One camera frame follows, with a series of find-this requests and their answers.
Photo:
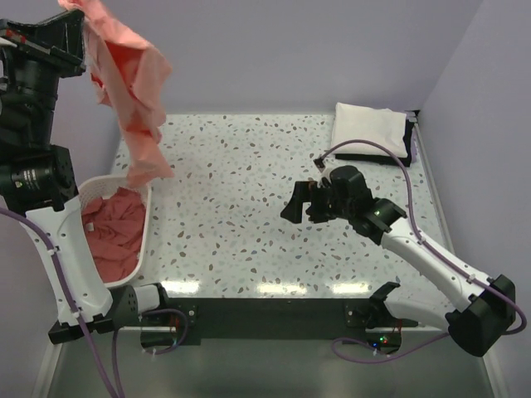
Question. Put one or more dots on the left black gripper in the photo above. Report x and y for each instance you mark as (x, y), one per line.
(62, 34)

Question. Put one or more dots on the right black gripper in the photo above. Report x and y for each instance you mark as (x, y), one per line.
(304, 192)

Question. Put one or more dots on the salmon pink t-shirt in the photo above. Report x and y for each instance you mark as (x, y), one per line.
(128, 73)

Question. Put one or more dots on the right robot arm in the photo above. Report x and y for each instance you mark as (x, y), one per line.
(483, 307)

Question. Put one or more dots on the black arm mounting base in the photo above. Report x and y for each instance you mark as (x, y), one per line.
(253, 318)

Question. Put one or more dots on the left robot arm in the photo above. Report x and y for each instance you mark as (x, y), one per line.
(38, 182)

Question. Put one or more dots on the folded black t-shirt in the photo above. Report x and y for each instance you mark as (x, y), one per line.
(409, 141)

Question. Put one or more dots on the folded white t-shirt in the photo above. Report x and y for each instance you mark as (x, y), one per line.
(384, 127)

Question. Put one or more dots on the white plastic laundry basket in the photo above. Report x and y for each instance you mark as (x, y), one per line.
(106, 186)

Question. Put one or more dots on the dark pink crumpled t-shirt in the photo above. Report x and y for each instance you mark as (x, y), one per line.
(114, 229)

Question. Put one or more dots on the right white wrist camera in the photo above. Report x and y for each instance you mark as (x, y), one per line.
(325, 171)

